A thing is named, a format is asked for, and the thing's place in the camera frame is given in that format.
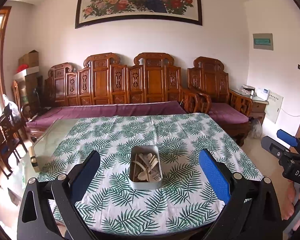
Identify long carved wooden sofa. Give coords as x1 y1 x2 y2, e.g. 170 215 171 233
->
21 53 201 138

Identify person's right hand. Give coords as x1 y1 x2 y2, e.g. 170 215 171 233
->
281 180 300 220

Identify dark wooden chair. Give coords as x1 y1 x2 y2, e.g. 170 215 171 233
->
0 115 27 177

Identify white spoon inside tray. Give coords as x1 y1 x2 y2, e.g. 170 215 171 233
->
138 170 149 182

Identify framed peacock flower painting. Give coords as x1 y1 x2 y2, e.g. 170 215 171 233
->
75 0 203 28

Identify wall electrical panel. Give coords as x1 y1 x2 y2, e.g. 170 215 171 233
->
253 33 274 50

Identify carved wooden armchair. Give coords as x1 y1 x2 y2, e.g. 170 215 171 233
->
187 56 253 146

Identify purple armchair cushion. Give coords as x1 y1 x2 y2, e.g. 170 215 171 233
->
209 103 249 125

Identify stacked cardboard boxes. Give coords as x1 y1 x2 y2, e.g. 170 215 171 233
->
11 50 39 108

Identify white plastic spoon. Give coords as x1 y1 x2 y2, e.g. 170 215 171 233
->
138 153 159 171

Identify white plastic fork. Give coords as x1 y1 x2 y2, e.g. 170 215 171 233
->
146 170 161 183

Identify palm leaf tablecloth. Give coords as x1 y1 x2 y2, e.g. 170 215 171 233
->
38 113 262 236

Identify purple sofa cushion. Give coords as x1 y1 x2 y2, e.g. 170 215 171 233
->
26 101 186 129

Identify wooden side table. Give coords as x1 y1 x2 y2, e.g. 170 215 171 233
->
248 99 269 124

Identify metal rectangular tray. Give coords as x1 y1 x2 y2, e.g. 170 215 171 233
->
129 145 163 190

